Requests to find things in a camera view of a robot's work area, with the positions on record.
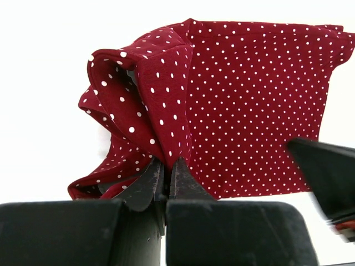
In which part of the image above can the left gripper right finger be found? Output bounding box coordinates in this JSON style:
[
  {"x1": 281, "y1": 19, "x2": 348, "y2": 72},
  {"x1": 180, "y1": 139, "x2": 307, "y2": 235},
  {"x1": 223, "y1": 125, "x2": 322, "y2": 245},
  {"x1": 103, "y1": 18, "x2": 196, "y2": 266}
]
[{"x1": 166, "y1": 158, "x2": 318, "y2": 265}]

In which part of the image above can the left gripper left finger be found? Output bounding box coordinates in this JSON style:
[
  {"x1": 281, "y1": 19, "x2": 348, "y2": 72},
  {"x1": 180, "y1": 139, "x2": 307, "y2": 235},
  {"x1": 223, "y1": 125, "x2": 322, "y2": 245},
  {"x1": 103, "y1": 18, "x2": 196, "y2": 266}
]
[{"x1": 1, "y1": 159, "x2": 165, "y2": 265}]

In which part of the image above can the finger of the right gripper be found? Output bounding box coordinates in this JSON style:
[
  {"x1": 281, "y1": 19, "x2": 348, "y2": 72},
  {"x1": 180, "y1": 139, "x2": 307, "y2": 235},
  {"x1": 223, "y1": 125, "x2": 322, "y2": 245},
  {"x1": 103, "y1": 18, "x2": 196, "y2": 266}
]
[{"x1": 287, "y1": 138, "x2": 354, "y2": 222}]

